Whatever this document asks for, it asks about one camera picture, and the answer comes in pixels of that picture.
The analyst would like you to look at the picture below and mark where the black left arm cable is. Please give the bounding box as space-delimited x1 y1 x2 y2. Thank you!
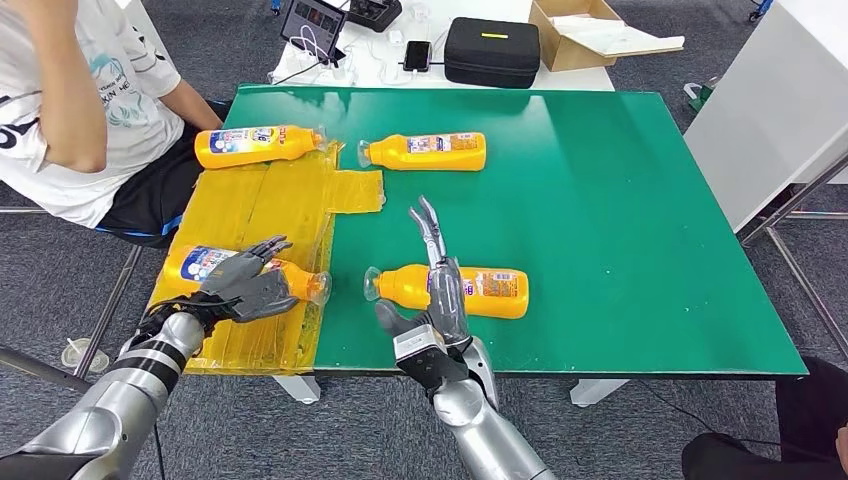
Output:
152 423 167 480

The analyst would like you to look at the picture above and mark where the black floor cable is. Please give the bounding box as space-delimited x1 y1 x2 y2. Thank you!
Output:
641 378 783 445

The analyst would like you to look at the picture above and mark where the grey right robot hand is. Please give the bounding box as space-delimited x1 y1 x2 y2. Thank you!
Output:
374 195 473 349

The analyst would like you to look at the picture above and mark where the black controller device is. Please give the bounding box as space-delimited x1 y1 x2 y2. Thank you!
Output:
347 0 403 33

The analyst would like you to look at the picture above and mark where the clear plastic cup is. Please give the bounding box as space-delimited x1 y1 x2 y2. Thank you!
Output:
60 337 111 374

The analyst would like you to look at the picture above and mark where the white table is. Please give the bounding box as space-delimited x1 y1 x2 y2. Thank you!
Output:
268 0 617 93

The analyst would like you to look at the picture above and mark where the black tablet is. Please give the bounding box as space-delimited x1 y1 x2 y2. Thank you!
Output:
279 0 348 66

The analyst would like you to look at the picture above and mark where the orange detergent bottle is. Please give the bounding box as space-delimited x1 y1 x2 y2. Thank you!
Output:
193 125 328 170
363 264 531 321
356 131 488 173
162 245 332 307

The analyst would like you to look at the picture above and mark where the yellow taped cardboard mat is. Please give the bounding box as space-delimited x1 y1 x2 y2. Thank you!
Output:
148 140 386 378

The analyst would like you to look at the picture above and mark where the person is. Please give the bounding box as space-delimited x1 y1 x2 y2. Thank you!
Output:
682 357 848 480
0 0 230 250

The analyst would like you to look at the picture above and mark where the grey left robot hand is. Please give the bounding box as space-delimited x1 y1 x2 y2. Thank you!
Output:
200 235 301 326

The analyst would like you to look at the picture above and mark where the brown cardboard box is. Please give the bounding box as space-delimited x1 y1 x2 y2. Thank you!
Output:
529 0 687 73

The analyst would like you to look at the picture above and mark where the black smartphone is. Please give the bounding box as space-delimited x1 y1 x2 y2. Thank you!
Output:
402 40 434 73

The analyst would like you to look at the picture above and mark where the green and white object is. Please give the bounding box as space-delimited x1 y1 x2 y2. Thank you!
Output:
684 76 720 114

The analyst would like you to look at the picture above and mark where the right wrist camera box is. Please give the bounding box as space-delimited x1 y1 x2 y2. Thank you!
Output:
392 323 468 392

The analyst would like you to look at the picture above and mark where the metal chair frame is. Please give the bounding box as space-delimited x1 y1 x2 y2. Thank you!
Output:
0 206 144 399

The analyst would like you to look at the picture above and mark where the black tablet cable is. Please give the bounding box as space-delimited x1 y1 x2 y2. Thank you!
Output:
271 59 329 89

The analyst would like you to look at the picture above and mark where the white sheet in box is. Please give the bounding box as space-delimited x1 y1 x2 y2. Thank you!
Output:
551 13 687 58

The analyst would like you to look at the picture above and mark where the white table foot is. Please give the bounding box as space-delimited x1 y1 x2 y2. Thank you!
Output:
569 378 631 408
272 376 323 405

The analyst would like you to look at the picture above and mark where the metal table frame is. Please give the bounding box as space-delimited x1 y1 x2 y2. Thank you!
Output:
736 152 848 362

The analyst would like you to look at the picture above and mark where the white charging cable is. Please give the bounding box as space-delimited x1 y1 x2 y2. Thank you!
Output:
281 26 415 87

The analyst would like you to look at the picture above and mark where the green table board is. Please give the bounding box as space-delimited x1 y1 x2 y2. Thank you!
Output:
221 84 811 378

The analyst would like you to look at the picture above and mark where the black zip case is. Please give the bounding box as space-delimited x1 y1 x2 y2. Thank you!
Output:
443 17 543 90

